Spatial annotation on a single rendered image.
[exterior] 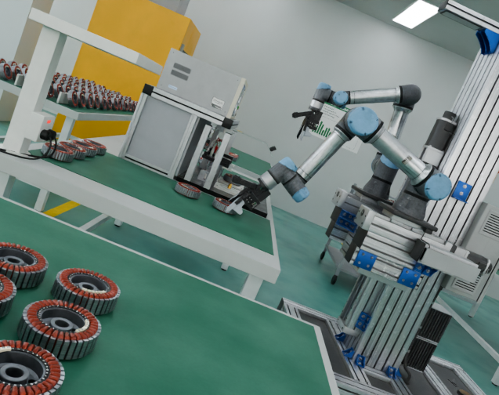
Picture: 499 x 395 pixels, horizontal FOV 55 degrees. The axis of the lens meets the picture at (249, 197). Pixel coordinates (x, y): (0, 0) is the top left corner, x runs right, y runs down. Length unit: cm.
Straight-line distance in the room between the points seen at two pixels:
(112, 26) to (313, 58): 319
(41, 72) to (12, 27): 445
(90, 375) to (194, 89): 186
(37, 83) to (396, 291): 188
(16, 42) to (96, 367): 553
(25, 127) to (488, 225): 207
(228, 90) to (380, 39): 587
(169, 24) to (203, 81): 376
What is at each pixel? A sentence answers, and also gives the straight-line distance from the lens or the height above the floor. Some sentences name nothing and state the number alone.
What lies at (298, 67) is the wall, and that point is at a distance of 787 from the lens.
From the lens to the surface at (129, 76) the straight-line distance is 618.
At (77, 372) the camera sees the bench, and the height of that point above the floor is 75.
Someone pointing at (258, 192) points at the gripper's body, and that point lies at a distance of 208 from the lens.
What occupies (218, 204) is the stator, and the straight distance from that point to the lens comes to 205.
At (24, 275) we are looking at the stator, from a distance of 89.
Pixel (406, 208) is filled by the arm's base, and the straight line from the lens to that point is 228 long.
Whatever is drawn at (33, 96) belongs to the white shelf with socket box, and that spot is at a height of 95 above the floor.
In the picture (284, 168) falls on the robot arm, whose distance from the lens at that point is 205.
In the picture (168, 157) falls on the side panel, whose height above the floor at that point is 84.
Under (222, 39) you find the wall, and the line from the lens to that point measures 793.
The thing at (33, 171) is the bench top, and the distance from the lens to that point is 167.
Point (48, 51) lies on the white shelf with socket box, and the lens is 172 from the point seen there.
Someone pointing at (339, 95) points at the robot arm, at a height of 146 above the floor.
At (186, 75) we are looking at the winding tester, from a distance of 244.
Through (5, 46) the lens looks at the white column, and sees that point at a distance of 618.
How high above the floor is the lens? 116
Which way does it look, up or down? 9 degrees down
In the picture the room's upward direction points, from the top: 23 degrees clockwise
